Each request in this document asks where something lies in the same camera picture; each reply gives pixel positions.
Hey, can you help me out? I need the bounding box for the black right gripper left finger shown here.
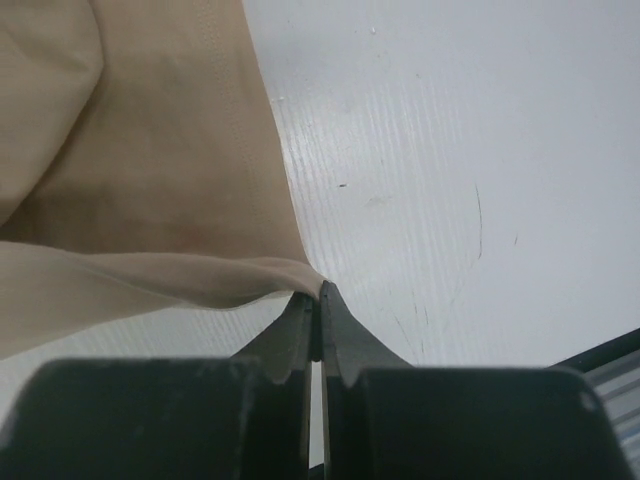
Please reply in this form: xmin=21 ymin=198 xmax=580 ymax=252
xmin=232 ymin=293 xmax=315 ymax=384

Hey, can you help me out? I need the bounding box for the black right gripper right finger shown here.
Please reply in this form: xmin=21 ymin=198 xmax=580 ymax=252
xmin=319 ymin=281 xmax=412 ymax=388

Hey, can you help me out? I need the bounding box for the beige t shirt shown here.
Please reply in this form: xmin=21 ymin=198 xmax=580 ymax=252
xmin=1 ymin=1 xmax=323 ymax=357

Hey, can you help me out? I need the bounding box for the aluminium front frame rail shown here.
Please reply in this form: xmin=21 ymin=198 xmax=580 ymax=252
xmin=586 ymin=351 xmax=640 ymax=479

